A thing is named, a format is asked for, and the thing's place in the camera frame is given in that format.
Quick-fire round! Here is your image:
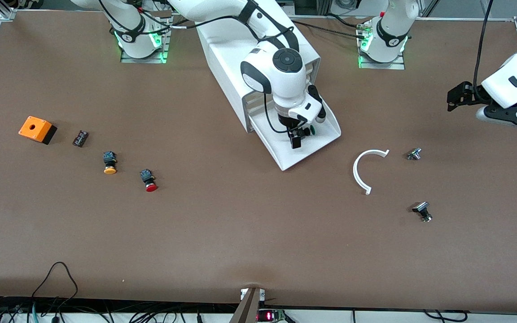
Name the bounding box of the white semicircular bracket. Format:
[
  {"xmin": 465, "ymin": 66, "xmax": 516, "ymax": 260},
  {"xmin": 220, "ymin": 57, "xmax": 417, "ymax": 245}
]
[{"xmin": 352, "ymin": 148, "xmax": 390, "ymax": 196}]

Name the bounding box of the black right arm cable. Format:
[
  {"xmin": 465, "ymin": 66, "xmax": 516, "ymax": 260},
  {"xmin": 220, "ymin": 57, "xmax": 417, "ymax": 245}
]
[{"xmin": 98, "ymin": 0, "xmax": 302, "ymax": 135}]

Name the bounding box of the white plastic drawer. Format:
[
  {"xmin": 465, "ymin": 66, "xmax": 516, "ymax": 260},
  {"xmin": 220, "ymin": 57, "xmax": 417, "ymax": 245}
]
[{"xmin": 247, "ymin": 93, "xmax": 342, "ymax": 172}]

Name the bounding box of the brown slanted post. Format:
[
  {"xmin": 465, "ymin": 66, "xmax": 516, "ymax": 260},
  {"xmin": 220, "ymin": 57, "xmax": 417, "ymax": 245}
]
[{"xmin": 228, "ymin": 287, "xmax": 262, "ymax": 323}]

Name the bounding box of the black cable between bases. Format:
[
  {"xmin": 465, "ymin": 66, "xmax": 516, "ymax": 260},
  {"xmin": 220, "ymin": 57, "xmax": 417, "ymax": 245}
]
[{"xmin": 290, "ymin": 13, "xmax": 374, "ymax": 36}]

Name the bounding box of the yellow push button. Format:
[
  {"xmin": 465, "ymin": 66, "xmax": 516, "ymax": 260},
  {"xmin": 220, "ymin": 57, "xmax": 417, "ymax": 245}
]
[{"xmin": 102, "ymin": 151, "xmax": 118, "ymax": 175}]

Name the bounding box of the white drawer cabinet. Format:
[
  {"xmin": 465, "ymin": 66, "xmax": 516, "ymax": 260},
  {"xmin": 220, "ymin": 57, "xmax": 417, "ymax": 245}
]
[{"xmin": 194, "ymin": 17, "xmax": 322, "ymax": 134}]

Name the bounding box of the device with red light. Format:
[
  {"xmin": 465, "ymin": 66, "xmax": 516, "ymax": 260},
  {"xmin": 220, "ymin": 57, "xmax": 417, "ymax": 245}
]
[{"xmin": 257, "ymin": 309, "xmax": 286, "ymax": 323}]

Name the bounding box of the orange button box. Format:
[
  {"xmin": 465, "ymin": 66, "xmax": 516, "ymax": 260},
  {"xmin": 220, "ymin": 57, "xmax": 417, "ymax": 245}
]
[{"xmin": 18, "ymin": 115, "xmax": 58, "ymax": 145}]

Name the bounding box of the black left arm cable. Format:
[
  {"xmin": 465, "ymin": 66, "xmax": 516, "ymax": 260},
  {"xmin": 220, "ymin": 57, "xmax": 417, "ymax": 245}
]
[{"xmin": 473, "ymin": 0, "xmax": 495, "ymax": 103}]

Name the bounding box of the thin black cable loop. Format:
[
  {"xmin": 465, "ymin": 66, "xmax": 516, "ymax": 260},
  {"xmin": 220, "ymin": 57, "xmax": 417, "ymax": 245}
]
[{"xmin": 31, "ymin": 261, "xmax": 80, "ymax": 311}]

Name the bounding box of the red push button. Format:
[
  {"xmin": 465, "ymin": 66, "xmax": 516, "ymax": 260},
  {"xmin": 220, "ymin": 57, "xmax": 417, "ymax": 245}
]
[{"xmin": 140, "ymin": 168, "xmax": 159, "ymax": 193}]

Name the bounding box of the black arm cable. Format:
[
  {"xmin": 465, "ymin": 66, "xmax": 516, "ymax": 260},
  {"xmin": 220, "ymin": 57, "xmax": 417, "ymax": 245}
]
[
  {"xmin": 473, "ymin": 0, "xmax": 495, "ymax": 103},
  {"xmin": 98, "ymin": 0, "xmax": 302, "ymax": 135}
]

